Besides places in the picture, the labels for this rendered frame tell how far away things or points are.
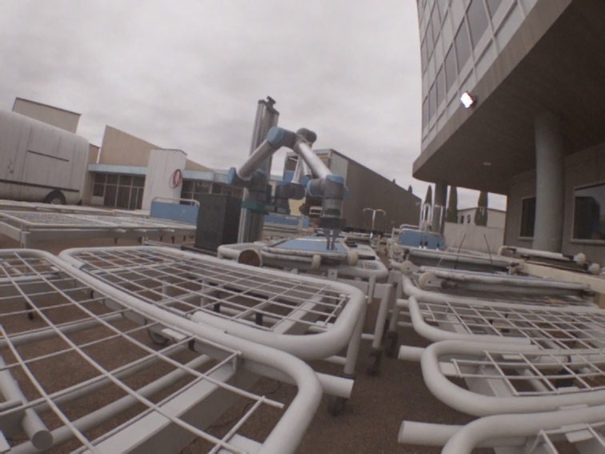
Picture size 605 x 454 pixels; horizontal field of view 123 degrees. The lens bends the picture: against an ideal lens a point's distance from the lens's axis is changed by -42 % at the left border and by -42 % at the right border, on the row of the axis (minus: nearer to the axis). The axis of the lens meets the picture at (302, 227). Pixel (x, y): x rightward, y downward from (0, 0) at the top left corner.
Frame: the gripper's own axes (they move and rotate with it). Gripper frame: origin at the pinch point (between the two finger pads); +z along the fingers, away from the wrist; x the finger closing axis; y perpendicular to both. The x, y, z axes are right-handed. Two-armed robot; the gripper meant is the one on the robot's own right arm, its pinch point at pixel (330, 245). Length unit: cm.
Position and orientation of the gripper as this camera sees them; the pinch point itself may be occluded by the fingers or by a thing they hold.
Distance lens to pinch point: 134.8
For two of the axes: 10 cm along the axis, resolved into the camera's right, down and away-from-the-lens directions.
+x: 9.9, 0.7, -0.8
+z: -0.7, 10.0, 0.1
